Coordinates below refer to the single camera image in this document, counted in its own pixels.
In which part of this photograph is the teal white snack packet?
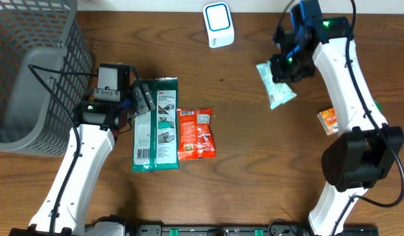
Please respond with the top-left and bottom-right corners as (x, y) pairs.
(256, 61), (297, 110)

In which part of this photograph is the green white snack bag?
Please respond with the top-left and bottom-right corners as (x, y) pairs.
(132, 77), (179, 172)

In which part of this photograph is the red snack packet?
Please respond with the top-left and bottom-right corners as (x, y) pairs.
(177, 108), (216, 161)

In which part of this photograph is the orange white small packet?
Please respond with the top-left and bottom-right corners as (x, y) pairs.
(317, 108), (338, 136)

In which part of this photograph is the green-lid white jar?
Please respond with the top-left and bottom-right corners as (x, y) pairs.
(374, 100), (382, 114)

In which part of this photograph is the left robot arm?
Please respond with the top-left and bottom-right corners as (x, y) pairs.
(10, 81), (155, 235)

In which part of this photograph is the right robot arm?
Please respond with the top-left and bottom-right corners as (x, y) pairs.
(270, 16), (404, 235)

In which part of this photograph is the white barcode scanner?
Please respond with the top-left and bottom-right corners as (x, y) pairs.
(203, 2), (235, 49)

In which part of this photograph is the grey plastic mesh basket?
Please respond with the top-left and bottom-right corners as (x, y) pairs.
(0, 0), (92, 155)

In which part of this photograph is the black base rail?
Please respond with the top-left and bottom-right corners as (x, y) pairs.
(83, 214), (380, 236)

